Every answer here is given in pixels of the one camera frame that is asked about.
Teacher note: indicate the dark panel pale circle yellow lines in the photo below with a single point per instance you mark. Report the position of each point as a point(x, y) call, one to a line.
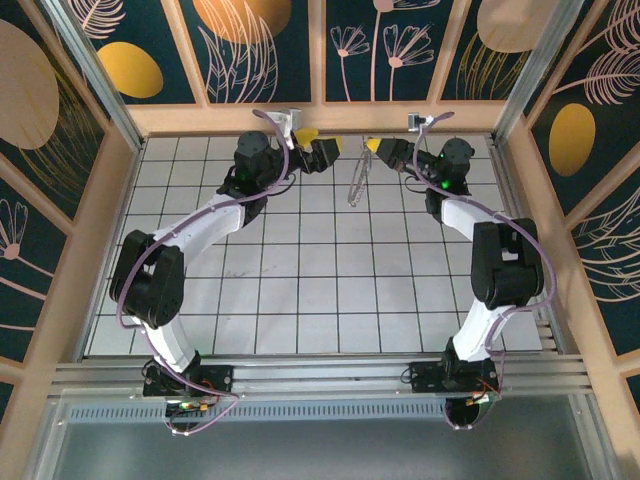
point(480, 75)

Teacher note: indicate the aluminium frame post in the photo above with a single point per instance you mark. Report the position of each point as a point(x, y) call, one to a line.
point(534, 75)
point(98, 75)

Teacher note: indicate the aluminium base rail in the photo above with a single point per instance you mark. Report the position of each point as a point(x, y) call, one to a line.
point(320, 375)

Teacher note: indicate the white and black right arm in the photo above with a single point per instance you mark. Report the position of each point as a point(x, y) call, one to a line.
point(465, 220)

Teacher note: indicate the grey metal sheet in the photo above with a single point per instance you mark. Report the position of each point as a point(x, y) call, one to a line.
point(320, 450)

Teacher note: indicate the dark panel orange circle leaves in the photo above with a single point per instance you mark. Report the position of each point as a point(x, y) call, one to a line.
point(240, 50)

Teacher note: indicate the dark panel yellow oval fern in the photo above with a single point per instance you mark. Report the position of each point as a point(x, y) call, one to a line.
point(572, 140)

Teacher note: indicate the dark panel large pale circle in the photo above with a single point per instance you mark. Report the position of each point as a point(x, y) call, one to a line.
point(30, 100)

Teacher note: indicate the aluminium table side rail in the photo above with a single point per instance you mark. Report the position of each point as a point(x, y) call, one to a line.
point(502, 170)
point(121, 210)

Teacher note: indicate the dark panel plain yellow oval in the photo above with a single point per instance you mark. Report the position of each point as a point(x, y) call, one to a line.
point(130, 70)

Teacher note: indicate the perforated metal strip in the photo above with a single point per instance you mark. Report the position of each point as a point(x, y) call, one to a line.
point(320, 412)

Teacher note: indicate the dark panel pink flower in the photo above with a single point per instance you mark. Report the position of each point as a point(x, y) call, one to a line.
point(25, 300)

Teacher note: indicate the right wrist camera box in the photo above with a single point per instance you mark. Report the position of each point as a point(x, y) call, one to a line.
point(414, 121)

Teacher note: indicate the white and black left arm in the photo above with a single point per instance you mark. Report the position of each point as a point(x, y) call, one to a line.
point(210, 222)

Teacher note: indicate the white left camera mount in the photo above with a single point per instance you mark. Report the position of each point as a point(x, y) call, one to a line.
point(281, 122)

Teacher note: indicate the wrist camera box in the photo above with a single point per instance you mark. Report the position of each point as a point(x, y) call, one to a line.
point(295, 120)
point(414, 121)

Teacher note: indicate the dark wall art panel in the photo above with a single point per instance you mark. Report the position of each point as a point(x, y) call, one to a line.
point(6, 400)
point(632, 395)

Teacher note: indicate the dark panel three flowers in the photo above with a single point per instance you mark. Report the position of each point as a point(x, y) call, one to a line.
point(360, 75)

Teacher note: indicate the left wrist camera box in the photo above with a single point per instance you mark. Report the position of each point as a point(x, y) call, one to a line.
point(295, 120)

